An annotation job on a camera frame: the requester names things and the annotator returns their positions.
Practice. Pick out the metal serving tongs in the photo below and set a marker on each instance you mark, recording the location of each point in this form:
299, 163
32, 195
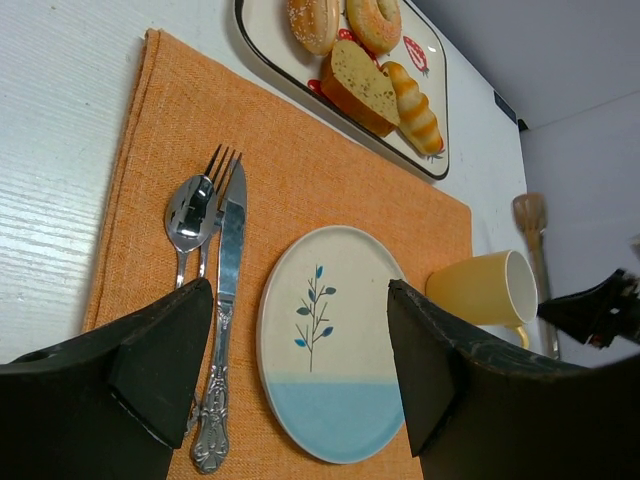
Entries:
530, 216

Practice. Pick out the bagel with hole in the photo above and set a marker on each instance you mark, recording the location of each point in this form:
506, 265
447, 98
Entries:
377, 24

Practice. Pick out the strawberry pattern tray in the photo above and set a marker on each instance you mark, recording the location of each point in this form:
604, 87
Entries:
264, 27

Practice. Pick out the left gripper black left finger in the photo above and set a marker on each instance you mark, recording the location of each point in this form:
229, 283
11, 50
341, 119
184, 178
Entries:
112, 403

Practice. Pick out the silver fork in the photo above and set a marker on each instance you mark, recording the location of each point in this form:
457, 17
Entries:
221, 167

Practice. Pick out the orange cloth placemat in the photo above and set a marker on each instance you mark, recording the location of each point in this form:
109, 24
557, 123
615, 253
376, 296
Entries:
301, 175

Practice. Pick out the sliced loaf bread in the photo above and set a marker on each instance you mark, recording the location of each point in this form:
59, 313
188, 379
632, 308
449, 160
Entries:
355, 85

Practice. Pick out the yellow mug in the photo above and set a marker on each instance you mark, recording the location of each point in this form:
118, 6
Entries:
497, 289

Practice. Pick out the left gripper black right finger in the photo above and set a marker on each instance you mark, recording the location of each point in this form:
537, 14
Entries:
478, 407

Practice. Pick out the right blue table label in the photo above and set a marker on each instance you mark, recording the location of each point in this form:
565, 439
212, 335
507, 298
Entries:
505, 107

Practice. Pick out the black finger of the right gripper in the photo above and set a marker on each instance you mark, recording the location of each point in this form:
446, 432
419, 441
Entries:
598, 315

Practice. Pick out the silver table knife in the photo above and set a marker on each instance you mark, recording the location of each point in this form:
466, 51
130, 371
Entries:
212, 444

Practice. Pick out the silver spoon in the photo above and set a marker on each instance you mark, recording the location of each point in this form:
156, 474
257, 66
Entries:
190, 222

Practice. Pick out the round sesame bun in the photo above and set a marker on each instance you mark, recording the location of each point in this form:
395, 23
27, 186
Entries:
314, 23

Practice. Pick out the round plate blue white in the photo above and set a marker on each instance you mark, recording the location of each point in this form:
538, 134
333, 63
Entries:
323, 345

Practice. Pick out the striped long bread roll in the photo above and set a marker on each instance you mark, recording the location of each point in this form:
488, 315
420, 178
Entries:
418, 123

